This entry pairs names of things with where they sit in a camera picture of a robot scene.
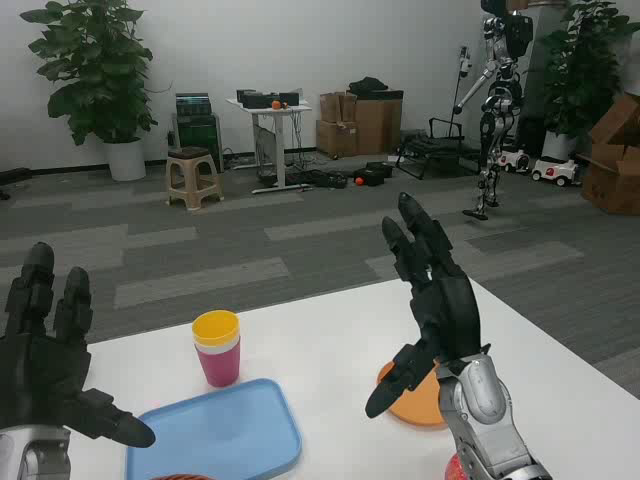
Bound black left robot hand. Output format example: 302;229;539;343
0;241;156;449

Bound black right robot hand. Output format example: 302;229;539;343
365;191;494;420

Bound red apple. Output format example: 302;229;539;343
444;452;466;480

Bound orange round plate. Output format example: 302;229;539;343
377;360;449;428

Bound black box on floor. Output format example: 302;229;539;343
354;162;394;187

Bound white toy car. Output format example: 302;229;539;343
530;155;584;188
497;148;532;174

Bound pink plastic cup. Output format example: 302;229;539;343
194;339;243;389

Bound white plastic cup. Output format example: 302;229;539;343
193;338;242;357

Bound yellow plastic cup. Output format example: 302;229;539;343
192;309;241;349

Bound flat black floor case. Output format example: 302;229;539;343
299;169;349;190

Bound light blue plastic tray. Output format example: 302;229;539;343
124;378;304;480

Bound tall brown cardboard box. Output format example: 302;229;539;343
354;97;404;156

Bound short white plant pot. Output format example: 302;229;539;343
541;130;579;161

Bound closed brown cardboard box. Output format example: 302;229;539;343
315;119;359;159

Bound silver black humanoid robot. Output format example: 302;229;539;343
452;0;535;222

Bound stacked open cardboard boxes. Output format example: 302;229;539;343
579;92;640;216

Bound tall white plant pot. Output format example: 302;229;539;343
103;138;147;182

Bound small open cardboard box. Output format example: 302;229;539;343
319;92;358;124

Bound black bag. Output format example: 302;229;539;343
348;77;404;100

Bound beige plastic stool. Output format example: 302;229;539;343
164;147;225;211

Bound white standing desk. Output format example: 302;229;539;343
225;94;314;195

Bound black equipment case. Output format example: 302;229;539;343
172;113;225;174

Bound dark green leafy plant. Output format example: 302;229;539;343
537;0;640;140

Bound black devices on desk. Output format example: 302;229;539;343
236;88;302;109

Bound large green leafy plant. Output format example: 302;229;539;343
19;0;159;147

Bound black folded metal frame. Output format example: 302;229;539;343
395;117;481;180

